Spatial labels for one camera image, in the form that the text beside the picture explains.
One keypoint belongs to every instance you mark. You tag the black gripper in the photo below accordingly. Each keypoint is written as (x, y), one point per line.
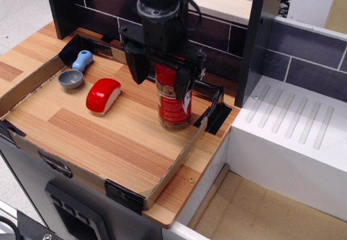
(164, 41)

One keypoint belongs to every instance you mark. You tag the red-lidded basil spice bottle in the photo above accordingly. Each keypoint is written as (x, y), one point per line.
(174, 115)

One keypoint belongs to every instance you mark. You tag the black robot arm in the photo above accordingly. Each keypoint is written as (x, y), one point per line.
(166, 9)

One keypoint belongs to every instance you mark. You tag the cardboard fence with black tape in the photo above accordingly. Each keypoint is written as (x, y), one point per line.
(127, 145)

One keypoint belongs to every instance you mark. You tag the red and white toy sushi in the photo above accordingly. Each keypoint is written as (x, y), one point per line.
(102, 95)

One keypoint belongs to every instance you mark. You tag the light wooden upper shelf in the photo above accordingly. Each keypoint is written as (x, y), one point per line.
(237, 11)

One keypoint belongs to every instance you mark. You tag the grey and blue measuring spoon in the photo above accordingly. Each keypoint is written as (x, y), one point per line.
(73, 78)

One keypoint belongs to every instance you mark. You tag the white toy sink drainboard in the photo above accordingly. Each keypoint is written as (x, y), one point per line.
(292, 141)

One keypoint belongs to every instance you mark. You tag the grey oven control panel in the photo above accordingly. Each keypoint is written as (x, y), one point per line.
(80, 221)

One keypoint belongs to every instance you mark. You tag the dark grey vertical post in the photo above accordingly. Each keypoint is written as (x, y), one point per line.
(258, 36)

